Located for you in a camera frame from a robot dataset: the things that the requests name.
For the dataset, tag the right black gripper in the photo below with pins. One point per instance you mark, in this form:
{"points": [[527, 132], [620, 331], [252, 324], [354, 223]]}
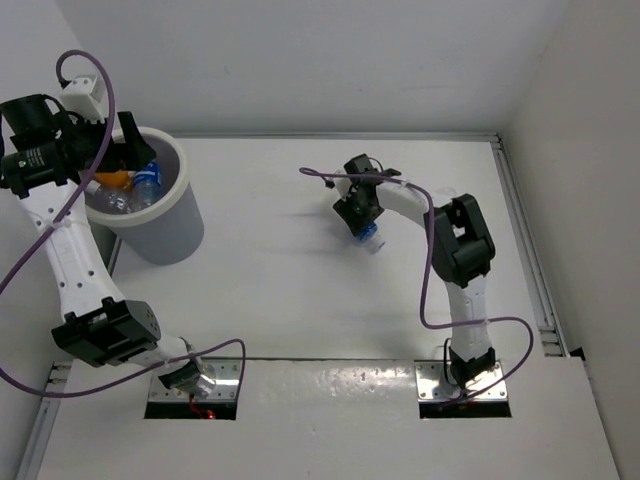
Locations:
{"points": [[341, 205]]}

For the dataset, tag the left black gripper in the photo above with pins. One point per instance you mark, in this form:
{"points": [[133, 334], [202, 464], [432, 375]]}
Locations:
{"points": [[117, 157]]}

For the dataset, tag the blue label water bottle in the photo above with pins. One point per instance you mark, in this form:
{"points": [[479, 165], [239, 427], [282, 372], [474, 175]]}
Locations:
{"points": [[370, 238], [147, 186]]}

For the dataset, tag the orange juice bottle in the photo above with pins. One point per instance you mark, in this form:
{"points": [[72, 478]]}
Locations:
{"points": [[121, 180]]}

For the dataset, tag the apple juice labelled clear bottle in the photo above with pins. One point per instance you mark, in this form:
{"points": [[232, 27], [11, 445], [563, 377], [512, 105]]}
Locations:
{"points": [[114, 201]]}

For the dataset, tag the clear bottle blue white cap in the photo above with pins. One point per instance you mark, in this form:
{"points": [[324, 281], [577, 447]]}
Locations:
{"points": [[94, 188]]}

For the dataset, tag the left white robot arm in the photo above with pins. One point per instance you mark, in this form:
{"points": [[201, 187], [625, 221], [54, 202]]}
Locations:
{"points": [[99, 325]]}

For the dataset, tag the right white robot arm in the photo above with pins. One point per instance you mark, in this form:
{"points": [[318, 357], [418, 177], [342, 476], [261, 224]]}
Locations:
{"points": [[460, 250]]}

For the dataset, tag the white round plastic bin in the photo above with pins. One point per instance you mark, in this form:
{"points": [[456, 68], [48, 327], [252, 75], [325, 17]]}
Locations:
{"points": [[171, 229]]}

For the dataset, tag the clear crushed bottle white cap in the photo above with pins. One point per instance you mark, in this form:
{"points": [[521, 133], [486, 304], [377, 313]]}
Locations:
{"points": [[447, 191]]}

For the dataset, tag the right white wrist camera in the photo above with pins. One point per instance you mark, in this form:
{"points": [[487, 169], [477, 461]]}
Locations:
{"points": [[339, 183]]}

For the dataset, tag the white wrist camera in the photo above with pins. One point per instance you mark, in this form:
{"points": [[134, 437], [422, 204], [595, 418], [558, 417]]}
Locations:
{"points": [[87, 96], [339, 183]]}

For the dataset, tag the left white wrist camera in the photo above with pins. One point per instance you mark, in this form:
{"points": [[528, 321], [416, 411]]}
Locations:
{"points": [[87, 96]]}

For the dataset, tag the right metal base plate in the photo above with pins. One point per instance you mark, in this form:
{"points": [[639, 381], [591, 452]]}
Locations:
{"points": [[433, 388]]}

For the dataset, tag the metal base plate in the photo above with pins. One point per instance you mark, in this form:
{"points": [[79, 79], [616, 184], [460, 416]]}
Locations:
{"points": [[433, 388], [218, 383]]}

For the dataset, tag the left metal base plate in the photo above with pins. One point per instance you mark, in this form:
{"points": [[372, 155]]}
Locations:
{"points": [[218, 383]]}

